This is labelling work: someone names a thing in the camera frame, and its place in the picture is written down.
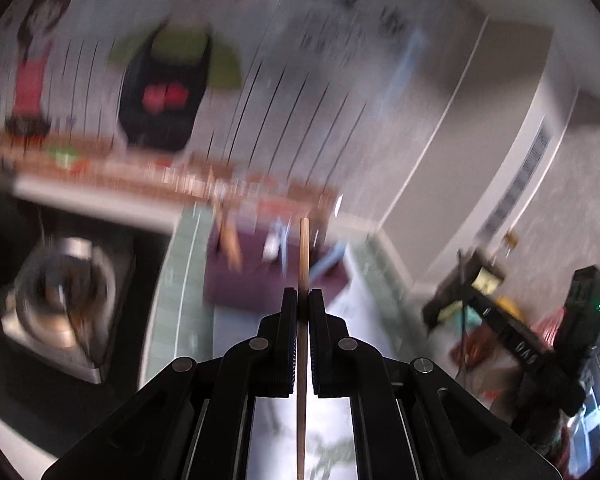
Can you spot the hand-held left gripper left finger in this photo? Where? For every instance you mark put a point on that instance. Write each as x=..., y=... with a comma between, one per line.
x=291, y=340

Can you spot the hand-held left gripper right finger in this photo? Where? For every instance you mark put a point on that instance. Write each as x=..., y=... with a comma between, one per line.
x=316, y=340

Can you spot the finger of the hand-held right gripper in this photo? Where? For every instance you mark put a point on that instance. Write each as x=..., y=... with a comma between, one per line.
x=515, y=340

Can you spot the purple utensil holder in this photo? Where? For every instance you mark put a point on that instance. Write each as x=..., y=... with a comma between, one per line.
x=245, y=285

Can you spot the wooden chopstick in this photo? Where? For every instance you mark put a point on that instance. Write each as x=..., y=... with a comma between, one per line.
x=304, y=260

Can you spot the blue plastic spoon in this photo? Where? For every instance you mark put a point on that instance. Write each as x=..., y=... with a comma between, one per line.
x=330, y=257

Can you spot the wooden spoon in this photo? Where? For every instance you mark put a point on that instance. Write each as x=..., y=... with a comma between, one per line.
x=230, y=245

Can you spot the jar of red chili flakes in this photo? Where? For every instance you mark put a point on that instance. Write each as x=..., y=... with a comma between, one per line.
x=547, y=327

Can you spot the clear jar with red print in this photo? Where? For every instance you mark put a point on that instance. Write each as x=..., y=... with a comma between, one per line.
x=482, y=365

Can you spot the dark bottle with yellow label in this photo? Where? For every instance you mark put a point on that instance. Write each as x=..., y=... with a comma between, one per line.
x=485, y=275

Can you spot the white utensil tip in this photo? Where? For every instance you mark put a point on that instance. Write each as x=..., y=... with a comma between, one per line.
x=271, y=247

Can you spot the green and white tablecloth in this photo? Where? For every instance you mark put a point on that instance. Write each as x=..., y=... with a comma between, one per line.
x=190, y=270

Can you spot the wall vent grille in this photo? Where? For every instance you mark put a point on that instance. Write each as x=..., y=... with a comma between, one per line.
x=525, y=170

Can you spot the cartoon kitchen wall poster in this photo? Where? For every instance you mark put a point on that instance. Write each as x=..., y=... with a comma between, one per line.
x=170, y=75

